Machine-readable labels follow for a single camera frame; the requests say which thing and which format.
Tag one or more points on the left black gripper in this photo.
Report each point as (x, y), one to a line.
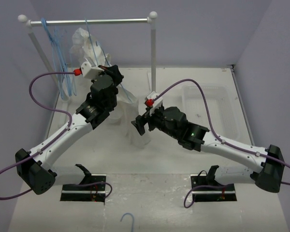
(114, 71)

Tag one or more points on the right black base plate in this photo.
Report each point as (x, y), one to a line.
(206, 194)

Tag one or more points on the white and silver clothes rack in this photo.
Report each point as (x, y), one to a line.
(151, 20)

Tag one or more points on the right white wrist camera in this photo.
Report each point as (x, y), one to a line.
(153, 101)

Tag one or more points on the white skirt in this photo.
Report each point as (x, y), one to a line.
(123, 114)

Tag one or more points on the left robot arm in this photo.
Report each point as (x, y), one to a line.
(36, 167)

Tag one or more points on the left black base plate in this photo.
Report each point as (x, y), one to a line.
(95, 193)

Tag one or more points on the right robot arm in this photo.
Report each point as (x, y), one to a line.
(257, 165)

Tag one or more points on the clear plastic basket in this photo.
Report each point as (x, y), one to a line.
(221, 111)

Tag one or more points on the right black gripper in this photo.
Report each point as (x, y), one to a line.
(139, 122)

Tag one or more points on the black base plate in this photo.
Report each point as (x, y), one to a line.
(95, 193)
(206, 194)

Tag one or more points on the blue wire hanger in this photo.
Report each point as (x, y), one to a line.
(124, 96)

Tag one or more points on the bundle of blue hangers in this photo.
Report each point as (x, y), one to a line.
(66, 82)

